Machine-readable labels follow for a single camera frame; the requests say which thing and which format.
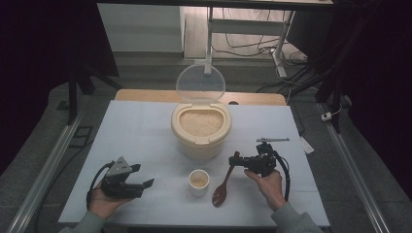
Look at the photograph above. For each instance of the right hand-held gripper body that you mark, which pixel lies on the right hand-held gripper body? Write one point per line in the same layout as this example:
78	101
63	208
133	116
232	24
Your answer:
260	163

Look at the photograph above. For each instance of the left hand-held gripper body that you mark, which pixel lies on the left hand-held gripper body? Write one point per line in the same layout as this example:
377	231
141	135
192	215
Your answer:
120	186

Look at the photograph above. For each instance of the brown wooden spoon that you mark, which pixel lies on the brown wooden spoon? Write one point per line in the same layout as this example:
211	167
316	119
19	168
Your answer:
221	194

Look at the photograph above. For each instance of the beige rice container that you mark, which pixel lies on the beige rice container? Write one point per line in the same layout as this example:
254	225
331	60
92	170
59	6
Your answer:
200	145

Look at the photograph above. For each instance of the white cup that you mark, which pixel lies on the white cup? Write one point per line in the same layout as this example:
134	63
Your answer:
199	183

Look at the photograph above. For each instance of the white rice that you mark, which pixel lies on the white rice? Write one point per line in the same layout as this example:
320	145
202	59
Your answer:
200	123

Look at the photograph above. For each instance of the person's left hand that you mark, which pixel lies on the person's left hand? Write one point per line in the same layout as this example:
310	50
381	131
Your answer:
105	204

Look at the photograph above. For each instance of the person's right hand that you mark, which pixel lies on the person's right hand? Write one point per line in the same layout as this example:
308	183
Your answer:
270	189

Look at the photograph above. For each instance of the white board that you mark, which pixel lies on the white board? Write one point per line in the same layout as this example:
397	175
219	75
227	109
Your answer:
136	136

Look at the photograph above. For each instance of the white paper tag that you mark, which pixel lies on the white paper tag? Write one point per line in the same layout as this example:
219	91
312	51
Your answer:
307	145

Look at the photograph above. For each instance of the wooden table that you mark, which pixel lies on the wooden table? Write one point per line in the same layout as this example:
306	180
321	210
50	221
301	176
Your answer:
145	95

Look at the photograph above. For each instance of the clear round container lid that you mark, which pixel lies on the clear round container lid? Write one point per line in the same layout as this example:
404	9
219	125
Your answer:
200	81

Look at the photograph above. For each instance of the black stand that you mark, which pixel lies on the black stand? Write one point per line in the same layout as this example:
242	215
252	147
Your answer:
73	97
333	81

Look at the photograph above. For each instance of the white cabinet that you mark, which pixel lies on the white cabinet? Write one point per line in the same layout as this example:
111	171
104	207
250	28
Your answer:
139	29

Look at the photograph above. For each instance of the black floor frame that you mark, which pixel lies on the black floor frame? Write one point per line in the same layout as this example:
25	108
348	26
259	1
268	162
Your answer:
81	137

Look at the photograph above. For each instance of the metal rail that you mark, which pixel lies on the metal rail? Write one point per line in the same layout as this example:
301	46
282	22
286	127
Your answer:
353	168
48	174

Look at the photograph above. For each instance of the white desk frame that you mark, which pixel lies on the white desk frame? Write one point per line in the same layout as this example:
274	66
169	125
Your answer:
246	27

